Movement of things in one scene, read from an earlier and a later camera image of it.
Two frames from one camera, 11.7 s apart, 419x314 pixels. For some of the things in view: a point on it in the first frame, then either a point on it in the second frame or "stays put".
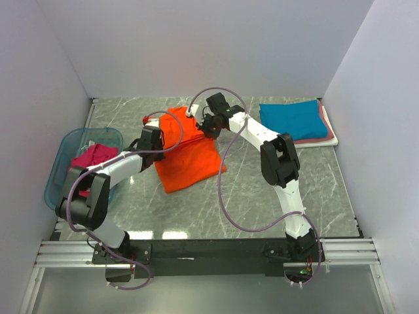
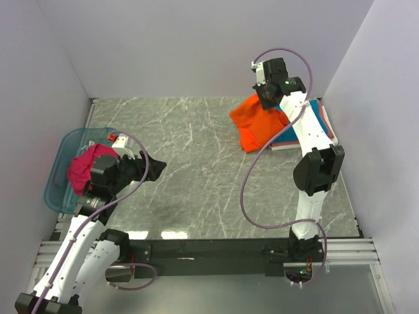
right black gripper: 202,126 to 266,104
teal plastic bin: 71,142 stays put
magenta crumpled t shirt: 92,155 stays put
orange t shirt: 190,154 to 256,125
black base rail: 207,258 stays put
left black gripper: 159,157 to 140,164
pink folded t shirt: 325,122 stays put
